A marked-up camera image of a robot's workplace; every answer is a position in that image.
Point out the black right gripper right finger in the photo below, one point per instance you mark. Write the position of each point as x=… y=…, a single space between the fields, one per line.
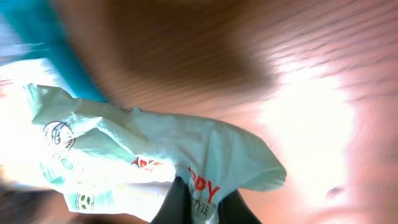
x=233 y=210

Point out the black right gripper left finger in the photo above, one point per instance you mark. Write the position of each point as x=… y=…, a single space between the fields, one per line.
x=176 y=208

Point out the light green wet wipes pack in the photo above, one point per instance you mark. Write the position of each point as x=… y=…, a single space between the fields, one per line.
x=106 y=159

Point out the blue mouthwash bottle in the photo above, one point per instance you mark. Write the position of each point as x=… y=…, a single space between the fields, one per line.
x=36 y=23

